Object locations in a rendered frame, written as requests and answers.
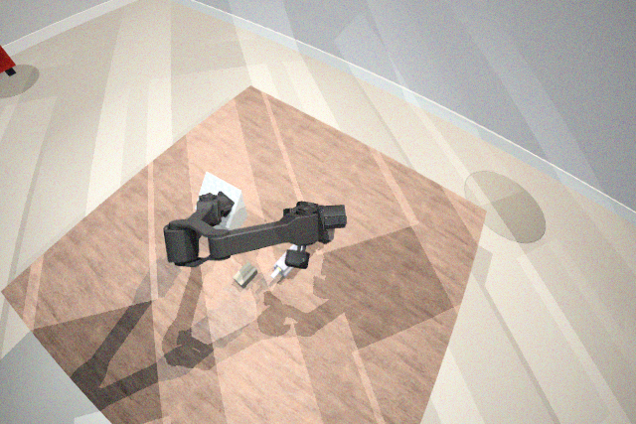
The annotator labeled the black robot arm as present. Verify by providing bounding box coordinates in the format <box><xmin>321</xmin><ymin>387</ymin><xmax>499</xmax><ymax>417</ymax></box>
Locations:
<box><xmin>163</xmin><ymin>191</ymin><xmax>347</xmax><ymax>267</ymax></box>

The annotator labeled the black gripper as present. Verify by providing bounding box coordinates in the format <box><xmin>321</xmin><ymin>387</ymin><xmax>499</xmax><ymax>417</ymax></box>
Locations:
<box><xmin>284</xmin><ymin>201</ymin><xmax>314</xmax><ymax>269</ymax></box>

